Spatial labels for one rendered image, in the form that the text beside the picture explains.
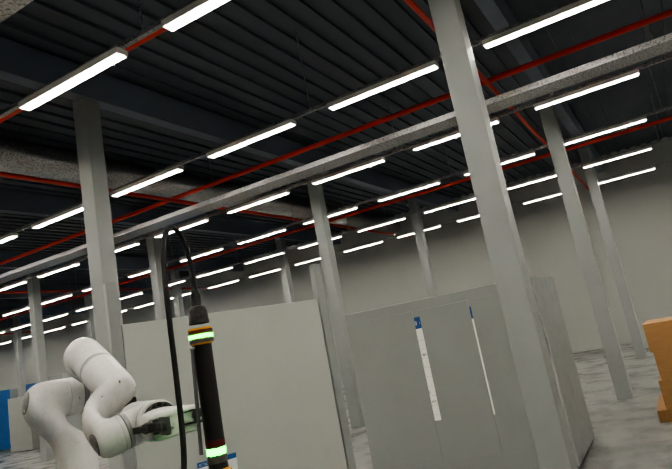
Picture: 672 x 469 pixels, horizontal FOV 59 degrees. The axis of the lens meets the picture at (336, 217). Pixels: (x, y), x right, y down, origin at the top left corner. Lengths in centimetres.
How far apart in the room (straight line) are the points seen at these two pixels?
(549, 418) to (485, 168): 209
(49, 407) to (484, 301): 576
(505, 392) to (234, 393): 442
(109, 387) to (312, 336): 200
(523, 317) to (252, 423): 272
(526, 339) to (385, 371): 275
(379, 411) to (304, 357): 438
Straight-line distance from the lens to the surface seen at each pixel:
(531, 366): 517
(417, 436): 749
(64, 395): 178
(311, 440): 333
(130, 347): 293
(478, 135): 536
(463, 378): 716
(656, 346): 883
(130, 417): 138
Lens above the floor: 175
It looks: 12 degrees up
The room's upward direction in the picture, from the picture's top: 11 degrees counter-clockwise
